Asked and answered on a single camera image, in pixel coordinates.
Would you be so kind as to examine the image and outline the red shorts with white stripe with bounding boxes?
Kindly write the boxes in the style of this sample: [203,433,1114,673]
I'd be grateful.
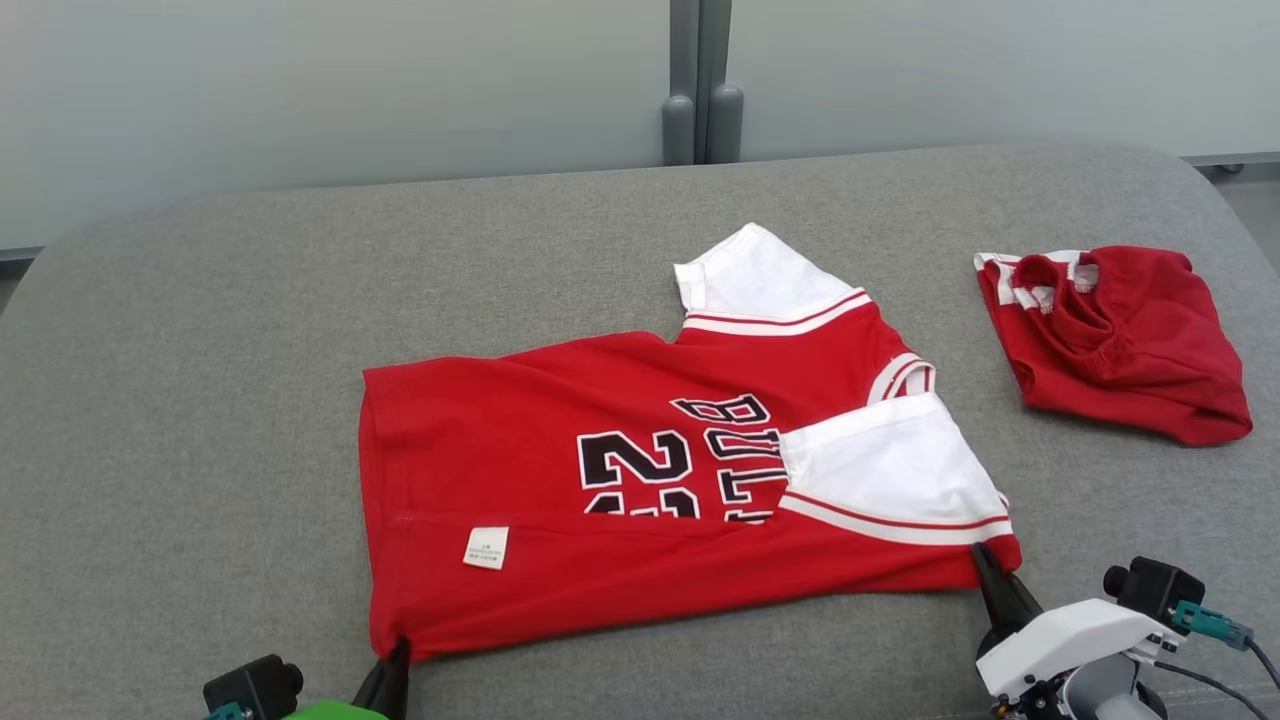
[973,245,1254,447]

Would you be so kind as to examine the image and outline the grey vertical partition post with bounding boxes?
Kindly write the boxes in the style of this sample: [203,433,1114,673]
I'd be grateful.
[670,0,733,164]

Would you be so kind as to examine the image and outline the grey rounded bumper cylinder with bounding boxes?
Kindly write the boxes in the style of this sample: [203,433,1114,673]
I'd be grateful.
[707,83,744,164]
[661,94,696,166]

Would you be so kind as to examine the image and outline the grey fabric sofa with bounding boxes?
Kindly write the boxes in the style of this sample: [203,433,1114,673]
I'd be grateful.
[0,143,1280,720]

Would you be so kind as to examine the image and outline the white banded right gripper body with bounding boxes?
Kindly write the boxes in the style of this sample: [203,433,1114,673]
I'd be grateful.
[975,598,1186,706]

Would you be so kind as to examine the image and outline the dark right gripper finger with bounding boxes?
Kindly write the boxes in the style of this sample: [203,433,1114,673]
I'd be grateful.
[985,548,1044,637]
[970,543,1002,657]

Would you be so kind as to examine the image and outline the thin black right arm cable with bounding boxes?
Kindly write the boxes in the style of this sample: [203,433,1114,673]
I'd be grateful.
[1150,640,1280,720]

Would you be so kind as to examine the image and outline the red jersey with white sleeves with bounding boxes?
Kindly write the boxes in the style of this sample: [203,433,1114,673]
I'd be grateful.
[358,222,1023,663]

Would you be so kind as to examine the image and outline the teal right cable connector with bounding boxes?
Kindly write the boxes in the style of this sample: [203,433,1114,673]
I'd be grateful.
[1170,600,1254,651]

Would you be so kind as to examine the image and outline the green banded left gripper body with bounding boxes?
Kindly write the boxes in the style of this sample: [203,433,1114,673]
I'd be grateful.
[285,700,391,720]

